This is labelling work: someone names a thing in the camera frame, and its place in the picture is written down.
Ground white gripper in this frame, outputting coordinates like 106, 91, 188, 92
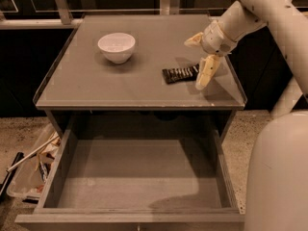
184, 20, 237, 90

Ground dark chocolate rxbar wrapper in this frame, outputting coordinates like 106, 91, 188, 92
162, 64, 199, 84

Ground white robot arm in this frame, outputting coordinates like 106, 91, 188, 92
185, 0, 308, 231

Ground grey cabinet with glass top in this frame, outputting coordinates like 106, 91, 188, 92
34, 14, 246, 133

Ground open grey top drawer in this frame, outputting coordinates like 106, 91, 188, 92
15, 131, 244, 231

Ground white ceramic bowl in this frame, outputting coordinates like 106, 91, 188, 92
97, 33, 136, 64

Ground white stick in bin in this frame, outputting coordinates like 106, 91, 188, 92
6, 135, 60, 173

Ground snack packets in bin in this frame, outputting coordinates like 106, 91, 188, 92
35, 136, 61, 193

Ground clear plastic bin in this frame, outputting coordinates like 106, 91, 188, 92
7, 124, 58, 201

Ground black flat object on floor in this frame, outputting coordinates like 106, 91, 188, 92
0, 152, 24, 203

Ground metal railing frame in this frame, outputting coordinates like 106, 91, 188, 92
0, 0, 237, 28

